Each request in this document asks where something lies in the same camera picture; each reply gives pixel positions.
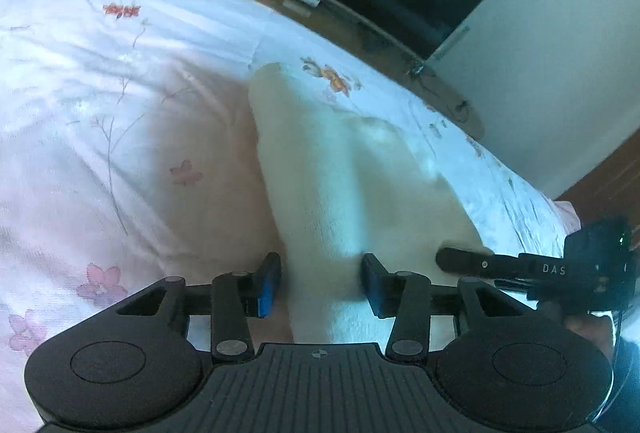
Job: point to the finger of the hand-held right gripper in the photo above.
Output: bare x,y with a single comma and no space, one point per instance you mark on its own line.
465,260

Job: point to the white towel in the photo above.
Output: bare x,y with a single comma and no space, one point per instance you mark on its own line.
345,193

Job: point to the person's right hand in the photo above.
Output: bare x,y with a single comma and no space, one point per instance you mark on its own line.
587,330

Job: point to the wooden television stand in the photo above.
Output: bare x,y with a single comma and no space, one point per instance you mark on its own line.
350,28

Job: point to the floral bed sheet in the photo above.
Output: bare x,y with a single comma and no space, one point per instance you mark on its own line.
100,113

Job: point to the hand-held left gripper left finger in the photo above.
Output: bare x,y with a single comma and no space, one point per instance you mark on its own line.
268,288

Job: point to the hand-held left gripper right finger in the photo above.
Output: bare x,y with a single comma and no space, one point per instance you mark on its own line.
376,288

